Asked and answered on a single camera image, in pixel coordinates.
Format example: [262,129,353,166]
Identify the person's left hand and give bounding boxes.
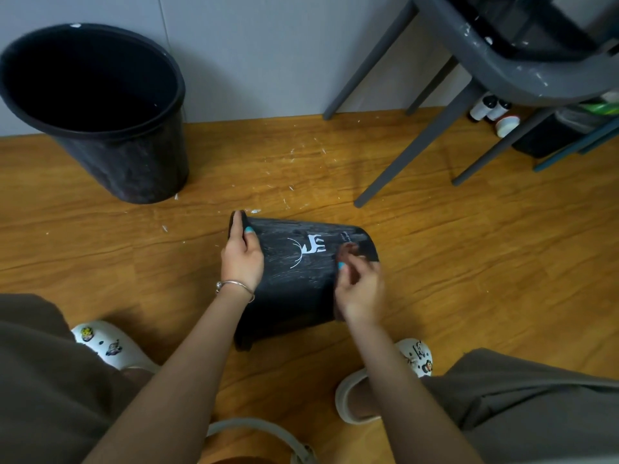
[221,211,265,295]

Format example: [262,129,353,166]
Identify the person's right hand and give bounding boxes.
[334,244,386,327]

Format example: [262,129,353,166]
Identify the black bucket with white deer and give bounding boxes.
[228,211,380,352]

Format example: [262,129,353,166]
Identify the person's right forearm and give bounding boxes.
[344,318,484,464]

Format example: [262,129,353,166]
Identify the person's left forearm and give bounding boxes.
[83,284,255,464]

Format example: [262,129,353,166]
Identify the white clog on right foot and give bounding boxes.
[335,338,435,426]

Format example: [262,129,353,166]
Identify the white clog on foot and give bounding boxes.
[335,338,435,426]
[71,320,161,374]

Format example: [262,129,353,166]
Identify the large plain black bucket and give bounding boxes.
[0,23,190,205]

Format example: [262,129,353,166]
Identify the white clog on left foot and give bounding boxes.
[71,320,161,374]

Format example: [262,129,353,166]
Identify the white bottle with black cap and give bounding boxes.
[486,100,513,123]
[467,94,498,124]

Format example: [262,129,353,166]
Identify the white round jar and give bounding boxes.
[495,115,521,139]

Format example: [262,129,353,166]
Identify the black bin with bag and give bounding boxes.
[512,107,611,159]

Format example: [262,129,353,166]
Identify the brown trousers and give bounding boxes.
[0,294,619,464]

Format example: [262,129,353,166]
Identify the grey plastic chair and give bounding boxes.
[323,0,619,208]

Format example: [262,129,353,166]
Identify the green plastic object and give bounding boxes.
[578,100,619,117]

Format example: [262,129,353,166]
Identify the silver bracelet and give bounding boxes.
[216,280,256,304]

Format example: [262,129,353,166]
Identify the grey curved strap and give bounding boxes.
[206,418,318,464]

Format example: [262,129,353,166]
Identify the teal metal frame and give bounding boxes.
[533,118,619,173]

